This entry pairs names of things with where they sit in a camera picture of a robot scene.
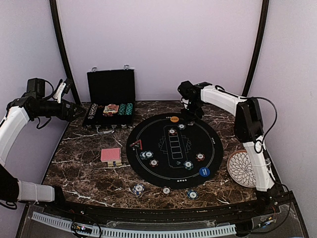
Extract blue white chip stack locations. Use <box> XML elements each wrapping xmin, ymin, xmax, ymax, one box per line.
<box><xmin>132</xmin><ymin>184</ymin><xmax>145</xmax><ymax>197</ymax></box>

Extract orange big blind button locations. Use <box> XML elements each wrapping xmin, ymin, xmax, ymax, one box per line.
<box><xmin>170</xmin><ymin>116</ymin><xmax>179</xmax><ymax>123</ymax></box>

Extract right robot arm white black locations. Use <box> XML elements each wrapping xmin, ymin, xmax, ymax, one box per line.
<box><xmin>177</xmin><ymin>81</ymin><xmax>275</xmax><ymax>215</ymax></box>

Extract red playing card deck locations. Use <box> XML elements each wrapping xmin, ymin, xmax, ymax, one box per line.
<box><xmin>101</xmin><ymin>148</ymin><xmax>121</xmax><ymax>163</ymax></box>

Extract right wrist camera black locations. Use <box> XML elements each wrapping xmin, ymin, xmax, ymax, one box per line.
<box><xmin>177</xmin><ymin>81</ymin><xmax>199</xmax><ymax>100</ymax></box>

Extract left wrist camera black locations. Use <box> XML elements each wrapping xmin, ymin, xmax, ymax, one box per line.
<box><xmin>26</xmin><ymin>78</ymin><xmax>46</xmax><ymax>99</ymax></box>

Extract card box in case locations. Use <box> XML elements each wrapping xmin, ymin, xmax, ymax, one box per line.
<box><xmin>103</xmin><ymin>104</ymin><xmax>119</xmax><ymax>117</ymax></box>

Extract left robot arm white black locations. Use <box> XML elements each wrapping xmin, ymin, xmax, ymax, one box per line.
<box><xmin>0</xmin><ymin>78</ymin><xmax>85</xmax><ymax>216</ymax></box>

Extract red triangle dealer marker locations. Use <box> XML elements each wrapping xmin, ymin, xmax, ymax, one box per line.
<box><xmin>130</xmin><ymin>139</ymin><xmax>143</xmax><ymax>150</ymax></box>

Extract black white chips in case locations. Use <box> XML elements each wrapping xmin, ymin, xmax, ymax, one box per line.
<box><xmin>88</xmin><ymin>104</ymin><xmax>98</xmax><ymax>119</ymax></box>

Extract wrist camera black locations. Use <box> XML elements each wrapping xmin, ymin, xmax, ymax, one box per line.
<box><xmin>26</xmin><ymin>78</ymin><xmax>46</xmax><ymax>99</ymax></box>
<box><xmin>177</xmin><ymin>81</ymin><xmax>199</xmax><ymax>100</ymax></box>

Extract blue small blind button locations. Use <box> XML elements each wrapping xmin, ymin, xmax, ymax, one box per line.
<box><xmin>199</xmin><ymin>167</ymin><xmax>211</xmax><ymax>178</ymax></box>

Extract round black poker mat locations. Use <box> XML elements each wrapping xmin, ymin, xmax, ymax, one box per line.
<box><xmin>126</xmin><ymin>113</ymin><xmax>223</xmax><ymax>189</ymax></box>

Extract black poker chip case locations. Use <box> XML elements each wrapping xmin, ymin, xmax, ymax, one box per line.
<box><xmin>82</xmin><ymin>67</ymin><xmax>136</xmax><ymax>129</ymax></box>

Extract blue green chip stack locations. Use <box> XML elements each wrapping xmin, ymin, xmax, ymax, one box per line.
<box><xmin>186</xmin><ymin>189</ymin><xmax>199</xmax><ymax>200</ymax></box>

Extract red white chip stack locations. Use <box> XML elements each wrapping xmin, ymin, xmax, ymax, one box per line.
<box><xmin>162</xmin><ymin>187</ymin><xmax>171</xmax><ymax>195</ymax></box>

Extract teal chips in case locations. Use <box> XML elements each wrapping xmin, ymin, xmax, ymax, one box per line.
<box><xmin>118</xmin><ymin>103</ymin><xmax>134</xmax><ymax>116</ymax></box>

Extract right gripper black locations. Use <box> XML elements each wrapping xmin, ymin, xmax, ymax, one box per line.
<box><xmin>181</xmin><ymin>100</ymin><xmax>205</xmax><ymax>123</ymax></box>

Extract white cable duct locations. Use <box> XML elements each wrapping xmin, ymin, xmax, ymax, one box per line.
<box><xmin>31</xmin><ymin>212</ymin><xmax>236</xmax><ymax>238</ymax></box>

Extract floral patterned ceramic plate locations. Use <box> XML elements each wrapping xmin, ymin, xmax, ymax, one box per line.
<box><xmin>227</xmin><ymin>150</ymin><xmax>256</xmax><ymax>188</ymax></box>

